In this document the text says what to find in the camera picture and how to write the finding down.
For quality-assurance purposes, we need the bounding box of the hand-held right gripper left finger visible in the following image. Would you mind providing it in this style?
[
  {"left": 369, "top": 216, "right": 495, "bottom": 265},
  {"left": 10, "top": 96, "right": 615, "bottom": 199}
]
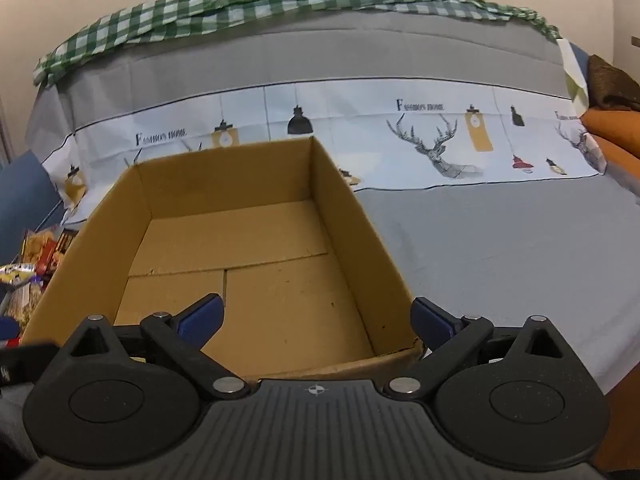
[{"left": 61, "top": 292, "right": 251, "bottom": 402}]

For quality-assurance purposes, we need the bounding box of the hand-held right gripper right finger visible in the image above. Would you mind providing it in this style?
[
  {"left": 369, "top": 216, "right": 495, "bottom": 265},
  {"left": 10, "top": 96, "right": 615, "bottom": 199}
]
[{"left": 384, "top": 296, "right": 577, "bottom": 402}]

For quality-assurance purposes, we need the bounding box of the pile of snack packets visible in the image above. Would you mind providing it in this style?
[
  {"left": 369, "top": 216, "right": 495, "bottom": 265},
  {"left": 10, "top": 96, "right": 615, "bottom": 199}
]
[{"left": 0, "top": 227, "right": 78, "bottom": 333}]

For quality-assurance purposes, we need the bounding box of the brown cardboard box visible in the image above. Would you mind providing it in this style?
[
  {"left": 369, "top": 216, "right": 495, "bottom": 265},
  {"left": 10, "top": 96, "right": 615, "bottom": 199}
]
[{"left": 20, "top": 136, "right": 426, "bottom": 381}]

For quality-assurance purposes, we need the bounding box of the blue sofa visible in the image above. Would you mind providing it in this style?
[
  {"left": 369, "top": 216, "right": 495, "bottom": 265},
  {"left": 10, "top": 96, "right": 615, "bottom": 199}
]
[{"left": 0, "top": 152, "right": 67, "bottom": 263}]

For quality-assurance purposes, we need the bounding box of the orange pillow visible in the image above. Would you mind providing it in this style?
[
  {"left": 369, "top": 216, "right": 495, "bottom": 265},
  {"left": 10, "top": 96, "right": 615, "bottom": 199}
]
[{"left": 580, "top": 107, "right": 640, "bottom": 181}]

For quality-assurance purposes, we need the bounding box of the green checked cloth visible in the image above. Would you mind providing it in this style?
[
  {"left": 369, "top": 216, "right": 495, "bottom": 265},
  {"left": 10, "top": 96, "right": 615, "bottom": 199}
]
[{"left": 32, "top": 0, "right": 561, "bottom": 86}]

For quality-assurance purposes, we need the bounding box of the brown cloth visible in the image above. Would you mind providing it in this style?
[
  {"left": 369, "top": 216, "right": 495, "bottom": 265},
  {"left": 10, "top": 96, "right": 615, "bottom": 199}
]
[{"left": 586, "top": 54, "right": 640, "bottom": 111}]

